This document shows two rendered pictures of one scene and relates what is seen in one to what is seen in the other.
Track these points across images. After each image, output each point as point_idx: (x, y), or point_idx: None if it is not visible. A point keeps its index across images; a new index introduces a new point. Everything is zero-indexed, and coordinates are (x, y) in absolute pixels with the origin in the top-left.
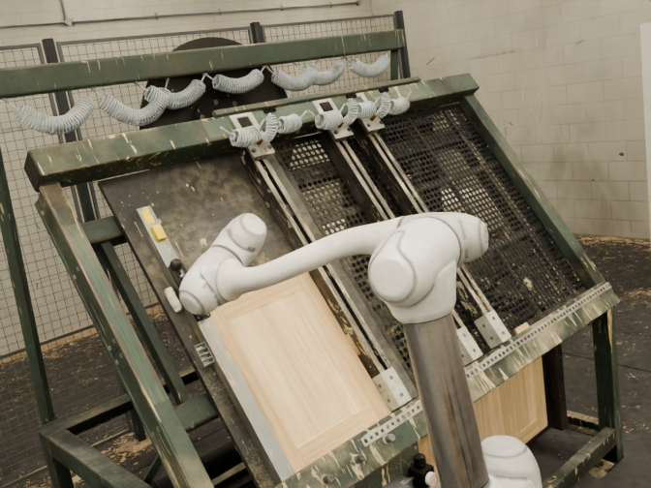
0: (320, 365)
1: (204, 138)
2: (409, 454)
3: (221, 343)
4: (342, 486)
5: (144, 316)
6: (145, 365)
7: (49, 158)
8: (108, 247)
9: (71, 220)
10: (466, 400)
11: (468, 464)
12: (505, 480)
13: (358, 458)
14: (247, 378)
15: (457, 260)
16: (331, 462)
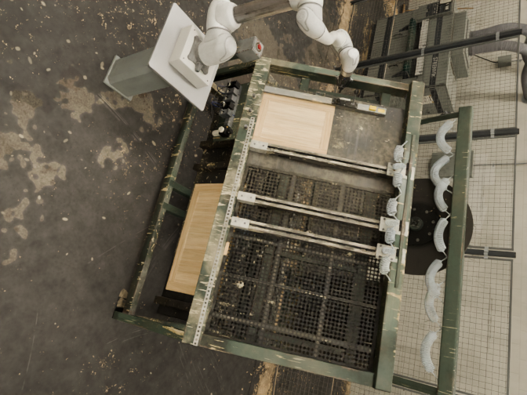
0: (287, 130)
1: (406, 148)
2: (234, 133)
3: (320, 100)
4: (247, 99)
5: (344, 96)
6: (328, 73)
7: (418, 86)
8: (376, 102)
9: (391, 85)
10: (260, 1)
11: (244, 3)
12: (224, 32)
13: (250, 108)
14: (302, 102)
15: (300, 3)
16: (256, 103)
